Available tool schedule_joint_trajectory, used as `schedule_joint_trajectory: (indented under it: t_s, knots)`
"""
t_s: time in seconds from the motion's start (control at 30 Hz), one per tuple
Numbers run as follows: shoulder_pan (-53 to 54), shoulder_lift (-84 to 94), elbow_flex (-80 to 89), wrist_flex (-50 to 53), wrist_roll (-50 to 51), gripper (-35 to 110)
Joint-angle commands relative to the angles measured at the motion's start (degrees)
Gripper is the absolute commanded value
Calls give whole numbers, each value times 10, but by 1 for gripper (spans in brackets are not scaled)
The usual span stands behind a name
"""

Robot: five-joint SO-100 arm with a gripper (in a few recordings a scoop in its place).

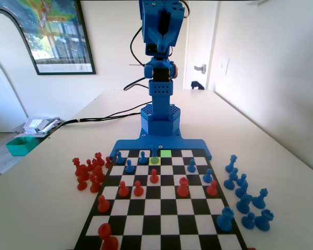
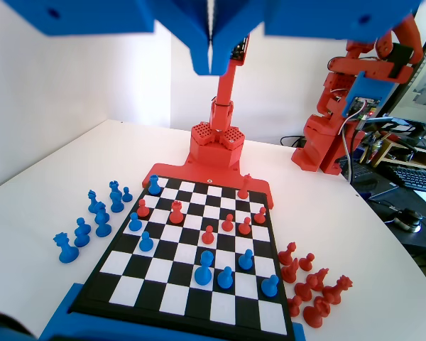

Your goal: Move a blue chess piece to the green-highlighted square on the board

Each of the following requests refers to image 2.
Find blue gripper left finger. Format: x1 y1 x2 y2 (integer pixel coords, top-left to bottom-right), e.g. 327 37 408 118
152 0 211 76

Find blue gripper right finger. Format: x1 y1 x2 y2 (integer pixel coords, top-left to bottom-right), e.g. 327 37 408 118
212 0 271 76

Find red rook chess piece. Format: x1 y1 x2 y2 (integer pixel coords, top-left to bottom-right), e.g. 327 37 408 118
169 200 185 224
302 297 331 328

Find red bishop chess piece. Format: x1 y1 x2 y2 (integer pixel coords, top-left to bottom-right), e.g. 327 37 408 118
278 242 298 266
279 258 300 284

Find blue queen chess piece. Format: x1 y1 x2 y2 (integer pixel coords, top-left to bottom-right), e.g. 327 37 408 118
53 232 80 264

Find dark laptop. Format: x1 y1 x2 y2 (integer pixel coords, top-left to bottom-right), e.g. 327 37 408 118
339 158 400 200

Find wooden desk shelf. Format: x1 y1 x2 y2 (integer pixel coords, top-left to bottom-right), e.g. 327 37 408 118
371 136 426 170

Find black white chessboard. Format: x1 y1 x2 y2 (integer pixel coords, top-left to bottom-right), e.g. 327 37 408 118
70 173 295 337

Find black keyboard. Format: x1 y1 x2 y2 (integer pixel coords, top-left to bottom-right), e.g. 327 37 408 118
390 165 426 195

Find black computer mouse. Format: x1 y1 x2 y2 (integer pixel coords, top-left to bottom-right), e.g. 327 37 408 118
393 208 424 234

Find black camera board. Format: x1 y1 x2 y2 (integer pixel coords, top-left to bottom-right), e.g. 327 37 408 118
230 33 251 67

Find red arm base plate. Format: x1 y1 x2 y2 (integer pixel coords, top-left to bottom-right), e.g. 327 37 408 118
141 162 275 210

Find white cable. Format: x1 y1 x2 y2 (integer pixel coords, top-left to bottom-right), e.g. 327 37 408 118
340 102 368 185

